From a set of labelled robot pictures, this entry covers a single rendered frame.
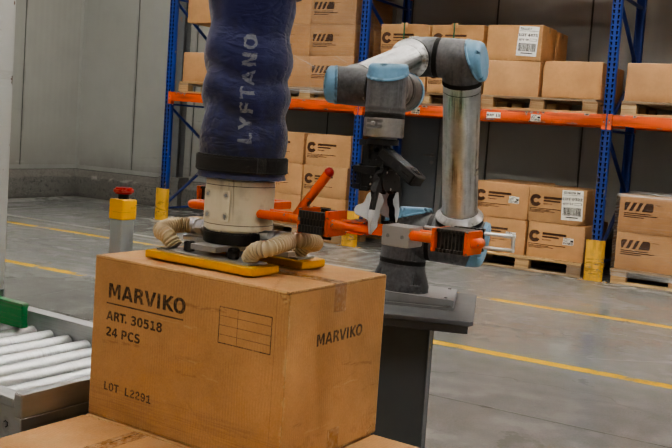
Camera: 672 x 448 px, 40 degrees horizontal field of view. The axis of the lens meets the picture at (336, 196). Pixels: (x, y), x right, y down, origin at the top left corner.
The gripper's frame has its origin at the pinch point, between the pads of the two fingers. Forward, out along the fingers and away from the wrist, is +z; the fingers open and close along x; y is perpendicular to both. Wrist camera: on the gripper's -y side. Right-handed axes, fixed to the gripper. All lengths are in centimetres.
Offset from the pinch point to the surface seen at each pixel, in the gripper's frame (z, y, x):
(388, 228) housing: -0.8, -3.3, 3.6
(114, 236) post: 21, 135, -44
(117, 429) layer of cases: 54, 55, 24
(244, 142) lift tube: -16.8, 34.3, 9.2
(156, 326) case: 28, 48, 21
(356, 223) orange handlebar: -0.8, 5.4, 3.1
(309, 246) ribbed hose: 6.9, 22.3, -3.1
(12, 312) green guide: 47, 154, -18
